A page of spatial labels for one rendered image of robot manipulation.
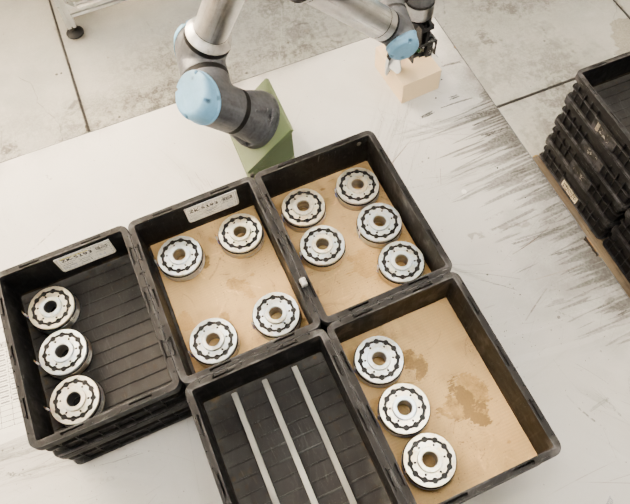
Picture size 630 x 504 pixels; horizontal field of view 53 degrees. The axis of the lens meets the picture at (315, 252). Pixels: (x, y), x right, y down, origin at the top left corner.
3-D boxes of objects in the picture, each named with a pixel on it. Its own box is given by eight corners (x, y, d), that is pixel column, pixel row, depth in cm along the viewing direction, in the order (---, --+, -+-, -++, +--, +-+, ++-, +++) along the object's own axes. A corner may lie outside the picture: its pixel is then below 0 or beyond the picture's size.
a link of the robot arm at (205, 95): (219, 142, 159) (176, 128, 149) (209, 98, 164) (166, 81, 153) (252, 117, 153) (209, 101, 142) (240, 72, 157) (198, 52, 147)
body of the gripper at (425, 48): (410, 66, 169) (415, 31, 158) (395, 44, 173) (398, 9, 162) (435, 55, 170) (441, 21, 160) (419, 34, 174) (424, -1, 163)
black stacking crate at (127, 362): (17, 296, 146) (-7, 276, 136) (140, 248, 150) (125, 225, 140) (56, 460, 129) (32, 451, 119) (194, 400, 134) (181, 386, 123)
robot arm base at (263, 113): (230, 120, 172) (202, 110, 165) (265, 80, 166) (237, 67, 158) (251, 160, 165) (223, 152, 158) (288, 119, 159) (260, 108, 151)
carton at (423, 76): (374, 65, 187) (375, 47, 180) (410, 51, 189) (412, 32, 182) (401, 103, 180) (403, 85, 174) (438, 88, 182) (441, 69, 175)
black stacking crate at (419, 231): (259, 201, 155) (253, 175, 145) (369, 158, 159) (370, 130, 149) (325, 343, 138) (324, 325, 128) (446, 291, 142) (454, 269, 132)
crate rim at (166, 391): (-4, 279, 138) (-10, 274, 136) (128, 228, 142) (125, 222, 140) (35, 454, 121) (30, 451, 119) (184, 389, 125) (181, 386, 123)
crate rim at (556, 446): (324, 329, 129) (323, 325, 127) (454, 273, 134) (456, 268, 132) (416, 524, 112) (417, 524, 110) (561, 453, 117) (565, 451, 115)
